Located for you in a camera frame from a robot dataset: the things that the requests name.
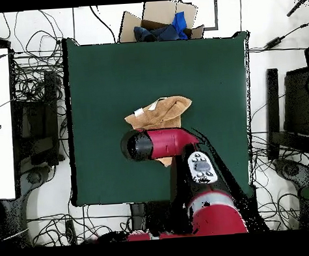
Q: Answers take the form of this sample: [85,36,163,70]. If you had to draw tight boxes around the tan terry towel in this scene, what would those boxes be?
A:
[123,94,196,170]

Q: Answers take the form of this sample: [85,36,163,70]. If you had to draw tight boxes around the black flat monitor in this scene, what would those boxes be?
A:
[280,67,309,153]

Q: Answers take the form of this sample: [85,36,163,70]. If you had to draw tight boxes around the dark green table cloth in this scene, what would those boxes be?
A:
[60,26,259,208]

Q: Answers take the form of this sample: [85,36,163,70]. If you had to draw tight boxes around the dark navy garment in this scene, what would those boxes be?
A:
[133,23,181,43]

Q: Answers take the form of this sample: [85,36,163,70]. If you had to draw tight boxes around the bright blue cloth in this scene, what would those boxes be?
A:
[171,10,189,40]

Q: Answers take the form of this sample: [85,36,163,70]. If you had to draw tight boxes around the black equipment cabinet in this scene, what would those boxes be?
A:
[11,70,66,168]

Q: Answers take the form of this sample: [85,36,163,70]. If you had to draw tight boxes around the brown cardboard box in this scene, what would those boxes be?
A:
[117,0,206,44]

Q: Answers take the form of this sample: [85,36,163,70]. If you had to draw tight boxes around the tall black bar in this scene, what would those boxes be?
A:
[262,68,284,162]

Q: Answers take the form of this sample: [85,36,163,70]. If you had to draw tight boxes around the black power strip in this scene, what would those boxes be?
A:
[64,219,78,246]

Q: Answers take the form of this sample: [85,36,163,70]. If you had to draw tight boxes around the black slanted rod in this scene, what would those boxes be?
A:
[285,0,309,18]

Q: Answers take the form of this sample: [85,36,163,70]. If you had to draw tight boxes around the black loose cable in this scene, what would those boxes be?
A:
[89,3,117,45]

